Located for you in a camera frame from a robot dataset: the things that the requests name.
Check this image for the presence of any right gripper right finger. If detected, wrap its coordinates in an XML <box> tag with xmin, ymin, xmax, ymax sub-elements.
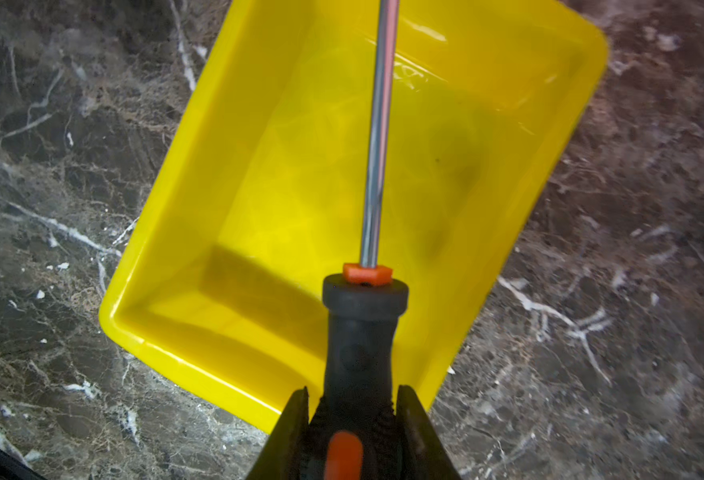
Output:
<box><xmin>396</xmin><ymin>385</ymin><xmax>461</xmax><ymax>480</ymax></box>

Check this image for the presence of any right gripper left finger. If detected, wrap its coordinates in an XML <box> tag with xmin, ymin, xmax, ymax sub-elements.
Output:
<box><xmin>246</xmin><ymin>387</ymin><xmax>309</xmax><ymax>480</ymax></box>

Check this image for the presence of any black orange screwdriver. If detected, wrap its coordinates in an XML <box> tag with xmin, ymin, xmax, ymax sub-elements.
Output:
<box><xmin>299</xmin><ymin>1</ymin><xmax>409</xmax><ymax>479</ymax></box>

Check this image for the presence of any yellow plastic bin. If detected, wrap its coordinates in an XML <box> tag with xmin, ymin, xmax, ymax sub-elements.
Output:
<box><xmin>99</xmin><ymin>1</ymin><xmax>608</xmax><ymax>431</ymax></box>

